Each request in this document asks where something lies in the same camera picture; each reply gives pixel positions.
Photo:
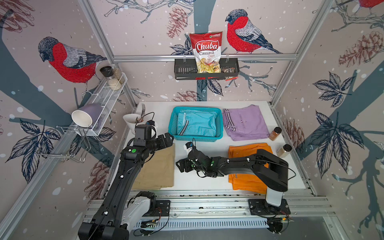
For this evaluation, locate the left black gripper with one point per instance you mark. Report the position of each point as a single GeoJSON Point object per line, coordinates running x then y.
{"type": "Point", "coordinates": [163, 143]}

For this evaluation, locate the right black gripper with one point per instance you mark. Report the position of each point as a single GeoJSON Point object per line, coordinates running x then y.
{"type": "Point", "coordinates": [183, 162]}

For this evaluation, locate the khaki pants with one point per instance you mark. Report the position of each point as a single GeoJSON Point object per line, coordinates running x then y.
{"type": "Point", "coordinates": [158, 173]}

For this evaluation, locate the turquoise pants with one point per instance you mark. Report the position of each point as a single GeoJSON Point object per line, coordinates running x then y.
{"type": "Point", "coordinates": [196, 123]}

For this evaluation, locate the orange pants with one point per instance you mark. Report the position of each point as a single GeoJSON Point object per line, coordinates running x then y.
{"type": "Point", "coordinates": [246, 182]}

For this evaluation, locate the lilac pants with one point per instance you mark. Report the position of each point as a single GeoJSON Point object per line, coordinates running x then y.
{"type": "Point", "coordinates": [245, 124]}

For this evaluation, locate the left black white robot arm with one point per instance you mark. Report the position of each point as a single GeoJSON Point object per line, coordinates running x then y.
{"type": "Point", "coordinates": [107, 223]}

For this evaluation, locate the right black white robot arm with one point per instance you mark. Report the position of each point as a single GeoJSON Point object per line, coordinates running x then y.
{"type": "Point", "coordinates": [269, 168]}

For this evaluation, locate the teal plastic basket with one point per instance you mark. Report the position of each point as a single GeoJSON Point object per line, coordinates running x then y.
{"type": "Point", "coordinates": [219, 125]}

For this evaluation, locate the white utensil pot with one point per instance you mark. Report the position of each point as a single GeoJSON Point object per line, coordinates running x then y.
{"type": "Point", "coordinates": [134, 119]}

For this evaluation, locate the lilac white cup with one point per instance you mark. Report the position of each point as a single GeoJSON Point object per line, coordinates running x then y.
{"type": "Point", "coordinates": [87, 115]}

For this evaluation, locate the brown spice bottle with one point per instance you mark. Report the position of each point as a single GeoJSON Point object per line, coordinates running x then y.
{"type": "Point", "coordinates": [275, 133]}

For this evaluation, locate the black lid jar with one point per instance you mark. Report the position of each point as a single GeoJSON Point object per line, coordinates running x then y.
{"type": "Point", "coordinates": [107, 72]}

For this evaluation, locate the white spice bottle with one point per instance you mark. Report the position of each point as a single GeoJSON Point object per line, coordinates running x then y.
{"type": "Point", "coordinates": [284, 151]}

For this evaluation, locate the red Chuba chips bag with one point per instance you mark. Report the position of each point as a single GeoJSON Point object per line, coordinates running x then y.
{"type": "Point", "coordinates": [207, 52]}

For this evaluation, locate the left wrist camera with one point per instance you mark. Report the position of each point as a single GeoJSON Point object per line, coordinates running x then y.
{"type": "Point", "coordinates": [147, 131]}

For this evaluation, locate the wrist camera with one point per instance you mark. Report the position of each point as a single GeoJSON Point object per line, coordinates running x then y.
{"type": "Point", "coordinates": [147, 131]}
{"type": "Point", "coordinates": [189, 147]}

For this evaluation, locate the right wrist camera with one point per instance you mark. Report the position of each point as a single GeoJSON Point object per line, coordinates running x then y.
{"type": "Point", "coordinates": [189, 147]}

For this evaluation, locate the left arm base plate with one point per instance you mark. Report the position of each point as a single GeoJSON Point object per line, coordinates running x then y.
{"type": "Point", "coordinates": [161, 208]}

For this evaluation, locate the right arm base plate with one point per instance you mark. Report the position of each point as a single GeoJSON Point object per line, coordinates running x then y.
{"type": "Point", "coordinates": [259, 207]}

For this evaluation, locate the black wall basket shelf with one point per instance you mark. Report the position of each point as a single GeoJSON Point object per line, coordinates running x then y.
{"type": "Point", "coordinates": [187, 70]}

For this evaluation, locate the wire cup holder rack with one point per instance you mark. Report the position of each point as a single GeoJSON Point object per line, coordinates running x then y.
{"type": "Point", "coordinates": [73, 144]}

